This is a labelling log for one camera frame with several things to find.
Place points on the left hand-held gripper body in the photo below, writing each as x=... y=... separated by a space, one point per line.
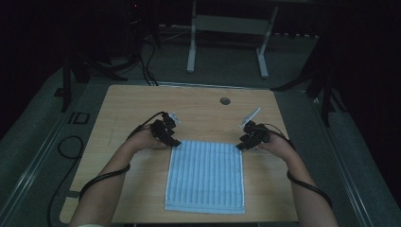
x=162 y=127

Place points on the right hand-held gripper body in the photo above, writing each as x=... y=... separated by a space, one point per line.
x=258 y=134

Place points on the blue striped towel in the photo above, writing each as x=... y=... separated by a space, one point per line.
x=205 y=176

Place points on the person's left hand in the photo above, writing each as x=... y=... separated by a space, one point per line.
x=143 y=142

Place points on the person's right hand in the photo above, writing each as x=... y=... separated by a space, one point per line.
x=280 y=146

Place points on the black metal stand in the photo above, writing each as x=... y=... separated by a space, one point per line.
x=326 y=101
x=66 y=85

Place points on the dark equipment tower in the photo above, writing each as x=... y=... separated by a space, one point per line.
x=138 y=28

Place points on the metal floor rail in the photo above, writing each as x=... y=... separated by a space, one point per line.
x=343 y=164
x=34 y=164

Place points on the white metal desk frame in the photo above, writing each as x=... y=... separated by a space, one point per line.
x=230 y=24

